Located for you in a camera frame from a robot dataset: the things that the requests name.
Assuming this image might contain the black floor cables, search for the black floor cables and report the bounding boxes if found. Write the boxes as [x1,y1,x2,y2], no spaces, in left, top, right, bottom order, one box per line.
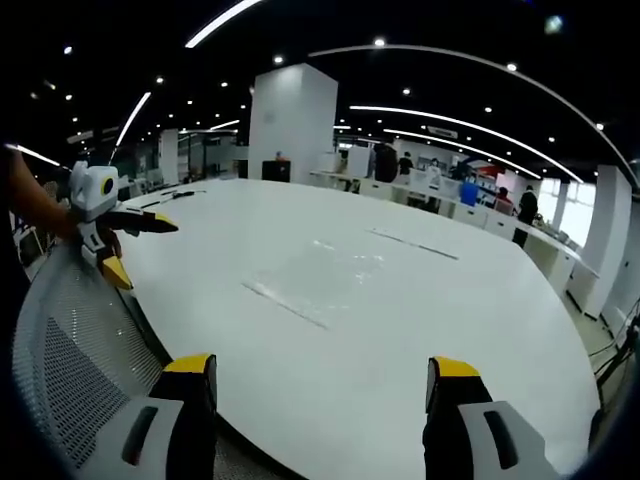
[587,304,640,396]

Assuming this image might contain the black box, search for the black box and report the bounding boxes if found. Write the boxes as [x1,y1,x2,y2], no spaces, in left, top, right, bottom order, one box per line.
[261,158,292,183]

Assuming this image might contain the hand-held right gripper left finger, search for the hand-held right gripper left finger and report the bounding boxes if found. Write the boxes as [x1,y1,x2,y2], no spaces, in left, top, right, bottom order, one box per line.
[79,353,219,480]

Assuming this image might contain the person's left hand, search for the person's left hand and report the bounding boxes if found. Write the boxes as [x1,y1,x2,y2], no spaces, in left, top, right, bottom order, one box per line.
[97,223,125,260]

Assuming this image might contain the grey mesh office chair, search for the grey mesh office chair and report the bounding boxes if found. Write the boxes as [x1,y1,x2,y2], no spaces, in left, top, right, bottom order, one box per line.
[10,243,174,471]

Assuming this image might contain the slim white column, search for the slim white column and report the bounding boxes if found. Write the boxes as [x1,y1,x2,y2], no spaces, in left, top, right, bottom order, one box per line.
[579,163,635,319]

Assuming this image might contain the row of white desks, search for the row of white desks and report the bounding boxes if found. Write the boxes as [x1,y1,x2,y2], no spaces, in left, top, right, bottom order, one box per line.
[308,168,601,311]

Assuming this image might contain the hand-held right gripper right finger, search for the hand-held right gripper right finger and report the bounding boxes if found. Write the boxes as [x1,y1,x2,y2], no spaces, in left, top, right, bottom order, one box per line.
[422,355,559,480]

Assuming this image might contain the long curved ceiling light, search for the long curved ceiling light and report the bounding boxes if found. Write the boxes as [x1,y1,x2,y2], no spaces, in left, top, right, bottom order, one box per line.
[348,104,586,185]

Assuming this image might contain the blue chair back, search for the blue chair back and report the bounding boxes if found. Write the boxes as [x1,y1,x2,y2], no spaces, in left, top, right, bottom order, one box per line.
[458,179,480,207]

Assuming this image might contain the short ceiling light strip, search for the short ceiling light strip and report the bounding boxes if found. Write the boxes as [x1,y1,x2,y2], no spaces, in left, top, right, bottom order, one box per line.
[114,91,153,149]

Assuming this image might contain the transparent food packaging bag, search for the transparent food packaging bag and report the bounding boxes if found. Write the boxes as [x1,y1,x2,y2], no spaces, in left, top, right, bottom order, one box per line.
[241,238,387,332]

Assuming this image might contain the wide white square column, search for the wide white square column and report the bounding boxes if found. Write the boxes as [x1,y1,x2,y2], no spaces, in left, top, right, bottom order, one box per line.
[247,62,339,185]

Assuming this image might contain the black tool on table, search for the black tool on table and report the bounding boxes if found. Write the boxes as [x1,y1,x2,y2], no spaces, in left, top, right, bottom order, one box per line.
[140,188,208,209]

